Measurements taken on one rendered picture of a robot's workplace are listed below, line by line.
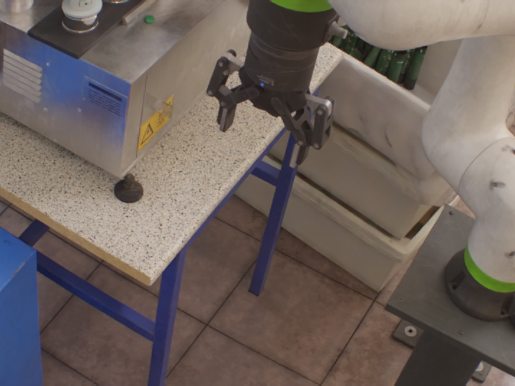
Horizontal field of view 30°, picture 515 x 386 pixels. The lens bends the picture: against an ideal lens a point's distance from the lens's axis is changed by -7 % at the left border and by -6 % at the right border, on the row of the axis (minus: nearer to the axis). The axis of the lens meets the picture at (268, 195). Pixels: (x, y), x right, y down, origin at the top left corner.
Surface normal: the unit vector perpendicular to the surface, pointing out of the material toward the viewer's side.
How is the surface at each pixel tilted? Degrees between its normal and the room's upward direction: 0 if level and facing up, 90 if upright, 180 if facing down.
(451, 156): 76
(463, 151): 58
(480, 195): 85
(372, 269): 96
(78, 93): 90
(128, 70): 0
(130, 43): 0
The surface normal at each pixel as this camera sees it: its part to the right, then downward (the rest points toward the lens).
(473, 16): 0.63, 0.56
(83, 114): -0.47, 0.58
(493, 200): -0.84, 0.22
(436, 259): 0.18, -0.68
